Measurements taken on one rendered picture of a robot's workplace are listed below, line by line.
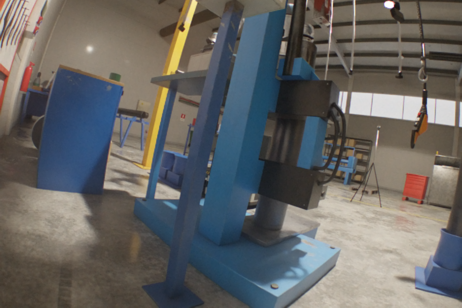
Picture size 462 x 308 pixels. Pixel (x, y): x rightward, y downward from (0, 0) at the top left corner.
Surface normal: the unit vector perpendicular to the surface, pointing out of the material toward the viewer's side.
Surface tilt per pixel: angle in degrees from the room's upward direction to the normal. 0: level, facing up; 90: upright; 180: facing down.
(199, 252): 90
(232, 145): 90
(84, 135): 90
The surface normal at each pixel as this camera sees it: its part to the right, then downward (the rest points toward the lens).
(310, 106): -0.67, -0.18
